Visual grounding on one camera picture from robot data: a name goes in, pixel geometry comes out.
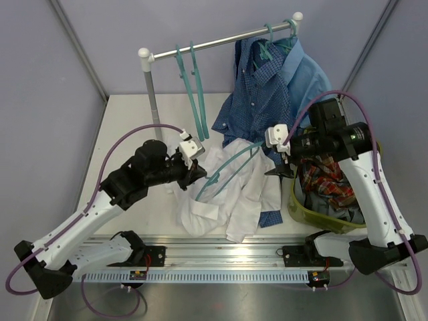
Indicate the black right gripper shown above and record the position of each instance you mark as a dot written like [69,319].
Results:
[282,169]

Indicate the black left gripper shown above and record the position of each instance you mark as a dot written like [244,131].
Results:
[193,174]

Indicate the red brown plaid shirt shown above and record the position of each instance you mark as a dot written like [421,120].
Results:
[322,176]

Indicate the white shirt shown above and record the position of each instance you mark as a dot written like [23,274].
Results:
[235,194]

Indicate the grey shirt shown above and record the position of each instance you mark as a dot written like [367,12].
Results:
[351,213]

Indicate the teal hanger of plaid shirt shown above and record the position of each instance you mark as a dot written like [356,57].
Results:
[200,93]

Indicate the dark blue checked shirt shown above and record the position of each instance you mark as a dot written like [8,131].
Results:
[260,96]

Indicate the light blue shirt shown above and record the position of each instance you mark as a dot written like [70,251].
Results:
[304,78]

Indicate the teal hanger of grey shirt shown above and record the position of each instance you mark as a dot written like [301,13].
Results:
[183,75]

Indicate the teal hanger of checked shirt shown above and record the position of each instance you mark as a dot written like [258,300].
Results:
[264,52]

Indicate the teal hanger of blue shirt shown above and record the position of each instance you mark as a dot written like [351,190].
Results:
[290,30]

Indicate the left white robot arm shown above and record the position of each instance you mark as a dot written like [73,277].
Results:
[53,262]

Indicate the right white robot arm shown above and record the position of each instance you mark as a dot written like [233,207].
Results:
[389,238]

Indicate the green laundry basket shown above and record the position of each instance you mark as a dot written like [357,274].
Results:
[299,213]

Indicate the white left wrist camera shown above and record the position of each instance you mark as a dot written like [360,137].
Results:
[190,148]

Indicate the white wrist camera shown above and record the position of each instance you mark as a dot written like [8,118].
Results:
[275,137]
[190,148]

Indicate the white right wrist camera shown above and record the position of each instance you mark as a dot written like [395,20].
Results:
[275,137]

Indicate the aluminium mounting rail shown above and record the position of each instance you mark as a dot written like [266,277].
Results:
[259,252]

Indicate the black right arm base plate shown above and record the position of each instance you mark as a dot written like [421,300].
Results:
[302,256]

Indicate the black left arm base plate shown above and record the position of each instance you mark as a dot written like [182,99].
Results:
[153,256]

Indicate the white slotted cable duct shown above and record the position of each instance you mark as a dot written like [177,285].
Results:
[199,277]

